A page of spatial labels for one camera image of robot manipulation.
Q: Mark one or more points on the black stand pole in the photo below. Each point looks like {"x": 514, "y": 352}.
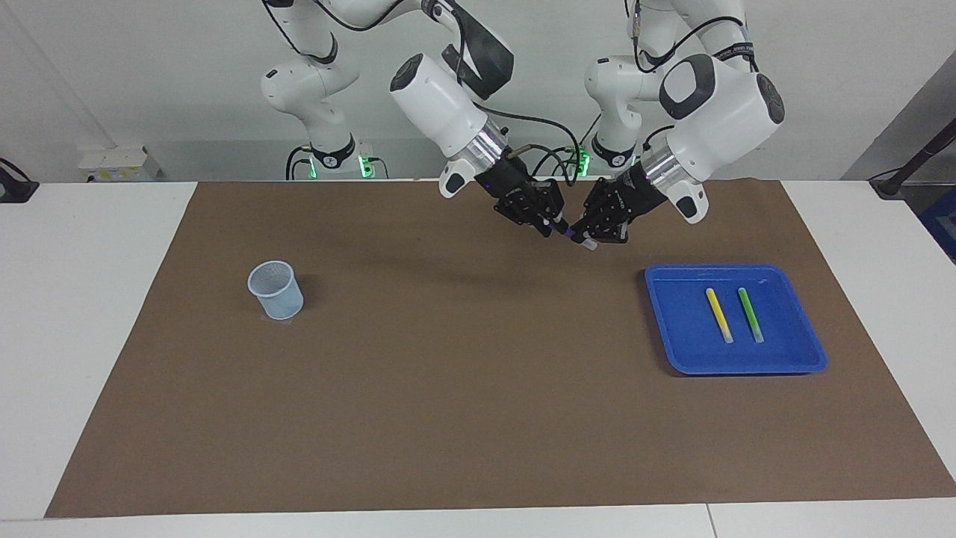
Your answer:
{"x": 926, "y": 153}

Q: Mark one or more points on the purple pen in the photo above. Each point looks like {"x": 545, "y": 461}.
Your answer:
{"x": 590, "y": 244}

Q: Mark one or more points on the blue box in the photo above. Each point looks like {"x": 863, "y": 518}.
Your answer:
{"x": 945, "y": 224}

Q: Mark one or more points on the yellow pen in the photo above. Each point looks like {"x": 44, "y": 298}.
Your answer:
{"x": 718, "y": 314}

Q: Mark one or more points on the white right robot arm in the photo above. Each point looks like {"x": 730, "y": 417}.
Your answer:
{"x": 441, "y": 104}

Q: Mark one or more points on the green pen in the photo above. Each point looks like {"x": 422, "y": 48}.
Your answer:
{"x": 749, "y": 314}

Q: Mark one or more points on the brown table mat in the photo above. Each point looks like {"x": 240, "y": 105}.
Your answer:
{"x": 478, "y": 373}

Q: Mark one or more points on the blue plastic tray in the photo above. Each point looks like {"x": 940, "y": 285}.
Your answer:
{"x": 784, "y": 351}

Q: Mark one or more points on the white power strip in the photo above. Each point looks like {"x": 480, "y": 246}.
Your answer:
{"x": 119, "y": 163}

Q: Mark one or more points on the light blue mesh cup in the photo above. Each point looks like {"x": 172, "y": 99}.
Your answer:
{"x": 280, "y": 302}

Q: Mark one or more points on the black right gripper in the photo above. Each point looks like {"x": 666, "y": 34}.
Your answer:
{"x": 514, "y": 187}

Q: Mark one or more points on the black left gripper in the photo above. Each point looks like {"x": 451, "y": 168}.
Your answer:
{"x": 641, "y": 193}

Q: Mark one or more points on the black table clamp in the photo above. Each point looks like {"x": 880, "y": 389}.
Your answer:
{"x": 15, "y": 190}

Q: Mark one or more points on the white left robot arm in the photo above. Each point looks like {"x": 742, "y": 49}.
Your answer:
{"x": 724, "y": 104}

